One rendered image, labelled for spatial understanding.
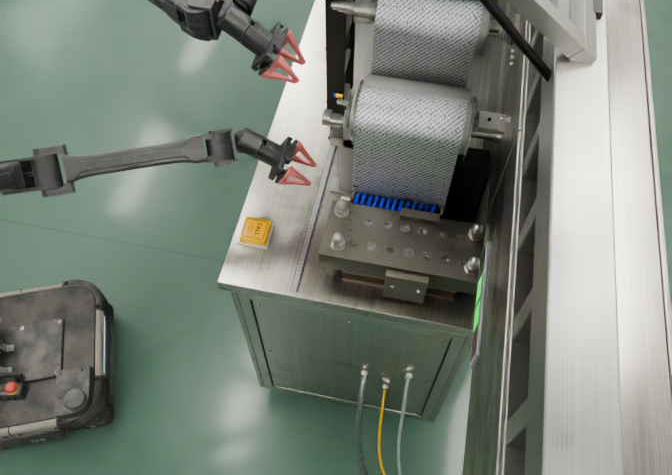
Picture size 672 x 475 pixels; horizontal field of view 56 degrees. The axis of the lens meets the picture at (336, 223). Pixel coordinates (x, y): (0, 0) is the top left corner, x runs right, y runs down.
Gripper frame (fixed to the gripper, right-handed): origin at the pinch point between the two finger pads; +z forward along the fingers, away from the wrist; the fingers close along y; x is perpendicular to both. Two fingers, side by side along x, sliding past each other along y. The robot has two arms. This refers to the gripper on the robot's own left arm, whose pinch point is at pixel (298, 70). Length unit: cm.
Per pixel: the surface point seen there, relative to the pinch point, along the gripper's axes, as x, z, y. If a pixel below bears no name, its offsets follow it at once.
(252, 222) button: -39.3, 18.8, 14.9
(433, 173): 6.6, 37.8, 6.8
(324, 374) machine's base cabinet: -68, 73, 32
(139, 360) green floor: -143, 39, 29
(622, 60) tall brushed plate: 49, 44, -7
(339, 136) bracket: -10.1, 20.5, -1.0
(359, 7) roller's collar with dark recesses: 6.9, 6.5, -22.1
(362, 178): -9.0, 29.2, 6.8
